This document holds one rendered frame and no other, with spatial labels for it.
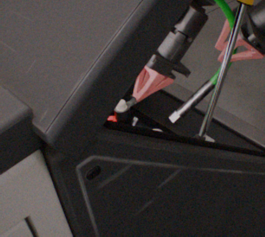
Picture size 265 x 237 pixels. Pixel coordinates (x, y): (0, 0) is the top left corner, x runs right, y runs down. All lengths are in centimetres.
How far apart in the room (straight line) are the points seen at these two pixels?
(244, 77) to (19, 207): 254
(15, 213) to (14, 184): 3
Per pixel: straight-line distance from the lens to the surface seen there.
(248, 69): 289
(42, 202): 34
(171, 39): 87
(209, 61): 294
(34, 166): 32
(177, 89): 118
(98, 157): 36
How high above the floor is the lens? 168
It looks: 39 degrees down
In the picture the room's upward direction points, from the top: 8 degrees counter-clockwise
